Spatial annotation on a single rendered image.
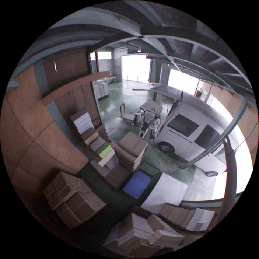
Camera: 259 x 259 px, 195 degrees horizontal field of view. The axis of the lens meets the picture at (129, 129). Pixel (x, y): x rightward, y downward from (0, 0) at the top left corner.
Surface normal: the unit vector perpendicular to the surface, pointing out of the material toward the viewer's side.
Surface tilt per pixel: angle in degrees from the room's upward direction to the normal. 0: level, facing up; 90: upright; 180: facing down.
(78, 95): 90
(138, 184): 0
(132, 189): 0
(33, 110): 90
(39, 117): 90
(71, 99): 90
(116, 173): 0
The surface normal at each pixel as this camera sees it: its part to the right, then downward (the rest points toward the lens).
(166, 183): 0.01, -0.67
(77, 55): 0.80, 0.45
